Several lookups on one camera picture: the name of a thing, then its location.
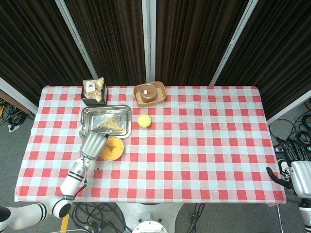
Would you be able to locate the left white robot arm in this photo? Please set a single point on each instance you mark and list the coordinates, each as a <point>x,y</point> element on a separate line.
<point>70,182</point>

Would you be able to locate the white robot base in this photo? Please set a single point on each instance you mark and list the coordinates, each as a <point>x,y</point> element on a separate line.
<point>150,216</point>

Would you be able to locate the white black sneaker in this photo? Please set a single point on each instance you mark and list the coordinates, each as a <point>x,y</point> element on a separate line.
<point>283,170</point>

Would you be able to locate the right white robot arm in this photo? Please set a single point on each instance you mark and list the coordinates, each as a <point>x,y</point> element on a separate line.
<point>305,213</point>

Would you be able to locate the stainless steel rectangular tray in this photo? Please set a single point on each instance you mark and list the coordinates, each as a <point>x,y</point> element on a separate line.
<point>90,121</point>

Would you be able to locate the clear snack bag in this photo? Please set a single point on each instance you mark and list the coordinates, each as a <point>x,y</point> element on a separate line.
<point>93,91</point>

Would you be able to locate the dark brown curtain panel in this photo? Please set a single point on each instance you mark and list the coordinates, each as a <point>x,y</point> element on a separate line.
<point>111,38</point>
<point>192,38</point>
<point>279,53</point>
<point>31,43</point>

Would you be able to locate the red white checkered tablecloth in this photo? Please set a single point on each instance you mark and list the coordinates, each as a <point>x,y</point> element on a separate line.
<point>194,150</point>

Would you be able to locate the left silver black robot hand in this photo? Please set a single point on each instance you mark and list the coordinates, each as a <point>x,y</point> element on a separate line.
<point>93,145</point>

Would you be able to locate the clear plastic jar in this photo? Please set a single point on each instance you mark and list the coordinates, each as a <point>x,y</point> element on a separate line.
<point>147,93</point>

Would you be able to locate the beige round bowl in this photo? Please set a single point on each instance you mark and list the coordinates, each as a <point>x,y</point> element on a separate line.
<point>114,159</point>

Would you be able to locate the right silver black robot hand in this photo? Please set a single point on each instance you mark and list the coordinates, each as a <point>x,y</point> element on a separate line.
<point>302,179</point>

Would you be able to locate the black power strip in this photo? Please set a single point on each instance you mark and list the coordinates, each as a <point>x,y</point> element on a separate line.
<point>278,149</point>

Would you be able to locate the brown paper food container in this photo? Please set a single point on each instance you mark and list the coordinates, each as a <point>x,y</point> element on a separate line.
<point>161,93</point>

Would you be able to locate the yellow tennis ball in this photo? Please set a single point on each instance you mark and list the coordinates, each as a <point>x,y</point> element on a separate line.
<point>144,121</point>

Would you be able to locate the metal table leg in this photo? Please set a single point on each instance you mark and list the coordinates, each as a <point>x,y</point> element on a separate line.
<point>280,218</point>

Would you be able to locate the black cardboard box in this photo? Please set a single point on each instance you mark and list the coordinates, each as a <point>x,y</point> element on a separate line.
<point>93,102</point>

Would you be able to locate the white partition frame post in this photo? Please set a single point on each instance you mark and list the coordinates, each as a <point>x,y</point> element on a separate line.
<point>233,41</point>
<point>75,36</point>
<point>148,41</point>

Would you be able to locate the yellow floor tape strip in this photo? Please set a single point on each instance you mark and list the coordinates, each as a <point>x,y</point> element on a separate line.
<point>64,223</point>

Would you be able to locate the white partition frame rail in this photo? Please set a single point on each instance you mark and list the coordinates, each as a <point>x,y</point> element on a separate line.
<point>17,95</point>
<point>289,108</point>

